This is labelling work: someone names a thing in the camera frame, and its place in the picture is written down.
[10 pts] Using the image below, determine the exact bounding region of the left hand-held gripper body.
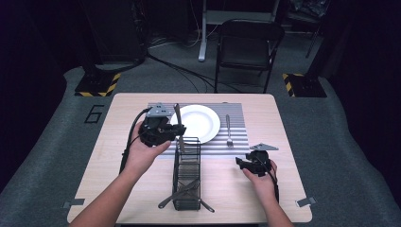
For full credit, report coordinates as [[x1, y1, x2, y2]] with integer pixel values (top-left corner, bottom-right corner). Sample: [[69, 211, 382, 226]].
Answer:
[[137, 102, 178, 148]]

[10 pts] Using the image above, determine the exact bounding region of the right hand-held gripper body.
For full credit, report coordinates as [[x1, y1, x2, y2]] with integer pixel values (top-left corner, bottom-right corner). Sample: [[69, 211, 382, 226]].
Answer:
[[245, 143, 280, 178]]

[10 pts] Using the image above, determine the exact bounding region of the metal knife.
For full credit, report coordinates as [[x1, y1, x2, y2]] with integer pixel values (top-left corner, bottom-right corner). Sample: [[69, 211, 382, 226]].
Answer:
[[173, 102, 186, 154]]

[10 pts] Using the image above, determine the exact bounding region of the metal fork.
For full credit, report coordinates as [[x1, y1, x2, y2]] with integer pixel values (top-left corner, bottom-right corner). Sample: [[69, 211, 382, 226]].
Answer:
[[224, 113, 235, 148]]

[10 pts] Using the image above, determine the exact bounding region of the black wire cutlery caddy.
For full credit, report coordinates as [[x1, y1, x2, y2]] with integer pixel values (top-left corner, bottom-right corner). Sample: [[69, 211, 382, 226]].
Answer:
[[171, 136, 202, 212]]

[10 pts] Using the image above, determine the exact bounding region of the person's right hand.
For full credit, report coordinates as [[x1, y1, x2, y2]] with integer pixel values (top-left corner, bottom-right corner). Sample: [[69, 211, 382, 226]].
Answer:
[[241, 159, 280, 206]]

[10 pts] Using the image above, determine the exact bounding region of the person's left hand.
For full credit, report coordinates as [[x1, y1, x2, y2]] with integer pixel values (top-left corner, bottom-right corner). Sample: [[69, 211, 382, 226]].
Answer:
[[123, 121, 173, 182]]

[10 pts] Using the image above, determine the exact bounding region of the white plate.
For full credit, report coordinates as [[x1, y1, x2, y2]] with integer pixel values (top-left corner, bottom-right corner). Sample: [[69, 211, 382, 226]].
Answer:
[[169, 104, 221, 146]]

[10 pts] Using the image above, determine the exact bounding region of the grey striped placemat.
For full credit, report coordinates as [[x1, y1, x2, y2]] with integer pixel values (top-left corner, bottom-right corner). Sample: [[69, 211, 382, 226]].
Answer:
[[147, 102, 252, 160]]

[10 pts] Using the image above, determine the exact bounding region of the dark metal cutlery piece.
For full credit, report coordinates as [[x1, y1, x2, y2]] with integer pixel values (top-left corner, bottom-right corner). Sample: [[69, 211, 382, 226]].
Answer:
[[178, 188, 216, 214], [157, 179, 201, 210]]

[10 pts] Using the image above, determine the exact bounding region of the grey tape strip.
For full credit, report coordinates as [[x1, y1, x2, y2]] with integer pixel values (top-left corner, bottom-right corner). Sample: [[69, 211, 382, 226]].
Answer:
[[61, 198, 86, 210], [295, 196, 317, 208]]

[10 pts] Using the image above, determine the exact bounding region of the black stand base striped tape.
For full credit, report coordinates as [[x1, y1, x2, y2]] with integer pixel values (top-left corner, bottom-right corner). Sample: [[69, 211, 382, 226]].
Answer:
[[74, 71, 122, 98], [282, 72, 328, 98]]

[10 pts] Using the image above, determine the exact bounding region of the black folding chair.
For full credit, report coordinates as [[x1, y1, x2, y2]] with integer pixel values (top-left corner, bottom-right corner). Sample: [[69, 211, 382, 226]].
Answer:
[[214, 18, 287, 95]]

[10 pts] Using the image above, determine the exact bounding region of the black cabinet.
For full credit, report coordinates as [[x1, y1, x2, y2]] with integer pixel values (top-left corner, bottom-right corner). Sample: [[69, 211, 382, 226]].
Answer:
[[79, 0, 148, 65]]

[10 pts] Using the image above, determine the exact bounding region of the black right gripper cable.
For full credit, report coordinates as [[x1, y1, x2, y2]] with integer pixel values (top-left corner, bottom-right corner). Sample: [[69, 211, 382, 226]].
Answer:
[[254, 153, 281, 203]]

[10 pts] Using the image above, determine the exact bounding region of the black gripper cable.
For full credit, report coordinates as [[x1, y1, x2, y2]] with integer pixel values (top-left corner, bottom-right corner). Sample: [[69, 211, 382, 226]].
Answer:
[[254, 153, 281, 203], [118, 107, 153, 175]]

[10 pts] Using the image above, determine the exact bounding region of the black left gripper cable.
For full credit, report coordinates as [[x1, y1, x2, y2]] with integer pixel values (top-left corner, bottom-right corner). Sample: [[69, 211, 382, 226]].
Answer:
[[118, 107, 153, 175]]

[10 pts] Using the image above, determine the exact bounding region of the black floor cable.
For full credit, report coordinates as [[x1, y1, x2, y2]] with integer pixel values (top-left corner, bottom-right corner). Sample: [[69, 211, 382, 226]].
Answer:
[[94, 51, 242, 95]]

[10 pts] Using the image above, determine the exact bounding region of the white desk frame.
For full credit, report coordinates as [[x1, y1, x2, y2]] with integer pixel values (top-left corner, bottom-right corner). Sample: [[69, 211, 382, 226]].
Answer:
[[197, 0, 282, 62]]

